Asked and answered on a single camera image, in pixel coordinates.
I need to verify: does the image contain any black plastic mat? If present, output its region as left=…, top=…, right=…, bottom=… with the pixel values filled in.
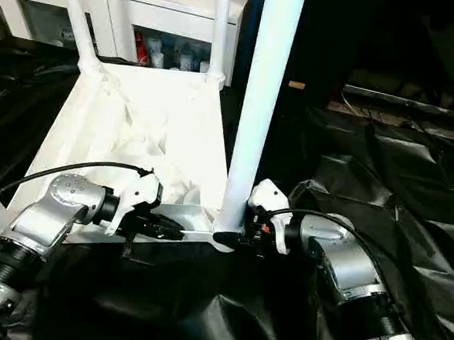
left=0, top=37, right=454, bottom=340

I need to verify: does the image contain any black low bench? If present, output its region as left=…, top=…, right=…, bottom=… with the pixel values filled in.
left=342, top=85, right=454, bottom=125

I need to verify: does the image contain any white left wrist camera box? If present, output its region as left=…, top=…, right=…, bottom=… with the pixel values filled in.
left=104, top=171, right=164, bottom=238

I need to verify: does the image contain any white glass-door cabinet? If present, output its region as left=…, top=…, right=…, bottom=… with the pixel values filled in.
left=0, top=0, right=246, bottom=87

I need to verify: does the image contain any white plastic table top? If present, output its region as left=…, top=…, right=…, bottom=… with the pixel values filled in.
left=3, top=55, right=245, bottom=255

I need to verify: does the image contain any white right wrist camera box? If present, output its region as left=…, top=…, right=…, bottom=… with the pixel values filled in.
left=245, top=178, right=296, bottom=255

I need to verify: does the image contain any small red bottle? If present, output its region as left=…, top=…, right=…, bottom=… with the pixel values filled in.
left=133, top=33, right=147, bottom=65

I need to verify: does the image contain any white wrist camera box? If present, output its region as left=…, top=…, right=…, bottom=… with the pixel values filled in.
left=104, top=171, right=164, bottom=238
left=245, top=178, right=296, bottom=255

